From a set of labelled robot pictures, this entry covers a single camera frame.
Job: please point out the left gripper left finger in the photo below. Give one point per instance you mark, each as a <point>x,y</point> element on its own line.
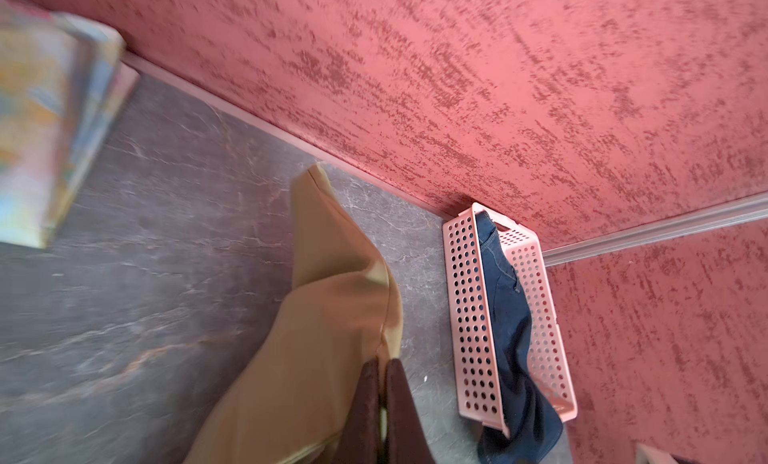
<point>361,437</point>

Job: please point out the floral pastel skirt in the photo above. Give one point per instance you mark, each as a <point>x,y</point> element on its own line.
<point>62,86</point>

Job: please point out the right corner aluminium post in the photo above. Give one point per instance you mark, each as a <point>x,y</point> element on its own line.
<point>737,212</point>

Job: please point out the pink plastic basket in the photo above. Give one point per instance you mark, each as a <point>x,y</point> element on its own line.
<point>475,363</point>

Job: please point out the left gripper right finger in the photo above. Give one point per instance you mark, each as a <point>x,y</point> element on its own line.
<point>405,441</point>

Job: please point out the blue denim skirt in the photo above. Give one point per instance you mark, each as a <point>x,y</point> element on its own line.
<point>534,425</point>

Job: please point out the olive green skirt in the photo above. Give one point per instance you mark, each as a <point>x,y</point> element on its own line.
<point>290,403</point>

